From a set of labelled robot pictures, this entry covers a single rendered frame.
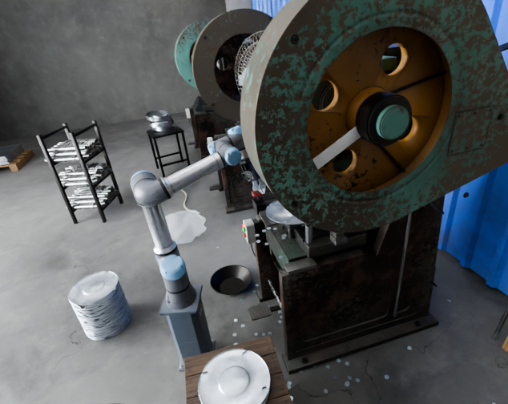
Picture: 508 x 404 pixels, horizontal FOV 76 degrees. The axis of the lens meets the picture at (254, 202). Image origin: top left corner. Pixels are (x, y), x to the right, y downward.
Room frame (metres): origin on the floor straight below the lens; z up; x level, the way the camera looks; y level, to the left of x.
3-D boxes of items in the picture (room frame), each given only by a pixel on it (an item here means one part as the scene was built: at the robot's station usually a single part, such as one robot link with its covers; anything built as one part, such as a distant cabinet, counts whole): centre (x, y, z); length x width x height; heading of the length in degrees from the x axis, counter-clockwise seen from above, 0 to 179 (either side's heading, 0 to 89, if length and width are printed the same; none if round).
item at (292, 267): (1.21, -0.52, 0.45); 0.92 x 0.12 x 0.90; 102
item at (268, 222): (1.40, -0.15, 0.72); 0.25 x 0.14 x 0.14; 102
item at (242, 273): (1.77, 0.22, 0.04); 0.30 x 0.30 x 0.07
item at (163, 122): (4.23, 1.06, 0.40); 0.45 x 0.40 x 0.79; 24
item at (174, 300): (1.23, 0.42, 0.50); 0.15 x 0.15 x 0.10
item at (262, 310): (1.41, -0.19, 0.14); 0.59 x 0.10 x 0.05; 102
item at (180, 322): (1.23, 0.42, 0.23); 0.19 x 0.19 x 0.45; 87
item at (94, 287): (1.56, 1.04, 0.31); 0.29 x 0.29 x 0.01
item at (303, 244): (1.44, -0.32, 0.68); 0.45 x 0.30 x 0.06; 12
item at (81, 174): (3.15, 1.70, 0.47); 0.46 x 0.43 x 0.95; 82
